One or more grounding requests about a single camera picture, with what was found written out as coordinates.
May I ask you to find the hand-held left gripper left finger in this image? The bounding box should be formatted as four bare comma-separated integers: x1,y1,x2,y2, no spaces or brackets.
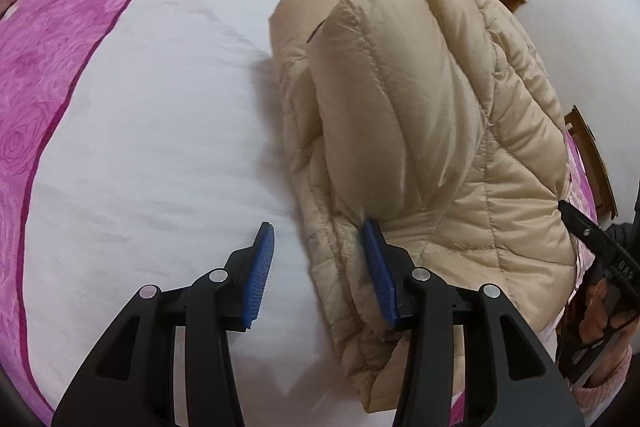
51,222,275,427

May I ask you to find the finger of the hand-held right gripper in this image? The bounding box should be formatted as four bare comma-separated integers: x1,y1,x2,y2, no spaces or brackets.
557,199,607,250

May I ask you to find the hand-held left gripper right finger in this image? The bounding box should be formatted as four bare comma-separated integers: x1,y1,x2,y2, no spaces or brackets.
362,219,585,427

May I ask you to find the beige puffer jacket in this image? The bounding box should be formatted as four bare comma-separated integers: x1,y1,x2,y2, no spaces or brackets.
269,0,576,414

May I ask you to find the person's right forearm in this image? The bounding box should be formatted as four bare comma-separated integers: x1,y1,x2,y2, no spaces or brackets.
569,346,635,423

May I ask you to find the person's right hand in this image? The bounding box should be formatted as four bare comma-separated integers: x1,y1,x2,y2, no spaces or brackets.
579,279,627,344

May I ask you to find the purple white floral bedsheet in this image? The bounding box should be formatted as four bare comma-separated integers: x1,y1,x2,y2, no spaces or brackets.
0,0,601,427

